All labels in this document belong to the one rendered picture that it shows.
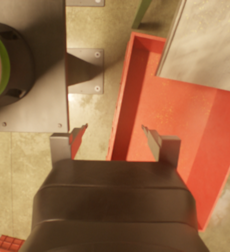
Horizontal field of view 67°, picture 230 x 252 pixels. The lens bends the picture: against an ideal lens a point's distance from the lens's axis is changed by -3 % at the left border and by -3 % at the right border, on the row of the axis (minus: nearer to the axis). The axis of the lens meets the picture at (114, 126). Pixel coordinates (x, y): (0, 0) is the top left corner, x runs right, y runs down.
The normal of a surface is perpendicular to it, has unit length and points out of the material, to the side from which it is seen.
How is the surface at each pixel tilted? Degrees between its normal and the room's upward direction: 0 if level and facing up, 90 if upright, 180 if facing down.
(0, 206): 0
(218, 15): 30
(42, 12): 0
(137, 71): 0
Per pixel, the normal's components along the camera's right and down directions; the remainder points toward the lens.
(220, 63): -0.08, 0.72
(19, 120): 0.00, 0.28
